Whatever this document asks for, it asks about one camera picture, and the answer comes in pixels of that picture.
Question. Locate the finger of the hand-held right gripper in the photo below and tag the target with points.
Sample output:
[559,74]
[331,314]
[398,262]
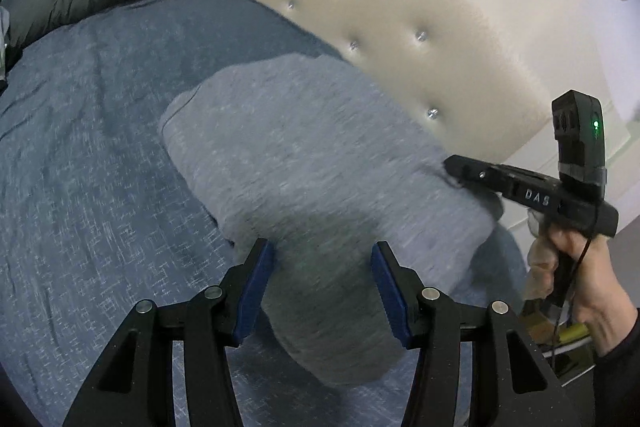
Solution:
[475,174]

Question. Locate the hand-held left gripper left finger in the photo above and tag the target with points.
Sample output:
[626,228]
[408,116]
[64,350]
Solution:
[255,292]

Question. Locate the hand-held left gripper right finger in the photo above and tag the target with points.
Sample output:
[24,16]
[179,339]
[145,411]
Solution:
[392,297]

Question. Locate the grey knit sweater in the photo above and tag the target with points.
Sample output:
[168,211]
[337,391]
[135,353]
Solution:
[300,157]

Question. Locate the person's right forearm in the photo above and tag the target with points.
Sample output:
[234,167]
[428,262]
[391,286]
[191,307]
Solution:
[620,372]

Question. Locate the person's right hand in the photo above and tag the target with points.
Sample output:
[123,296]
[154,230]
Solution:
[600,287]

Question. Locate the cream tufted headboard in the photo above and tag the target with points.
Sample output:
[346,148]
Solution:
[400,7]

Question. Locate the blue bed sheet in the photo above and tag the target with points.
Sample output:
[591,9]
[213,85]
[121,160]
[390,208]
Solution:
[100,157]

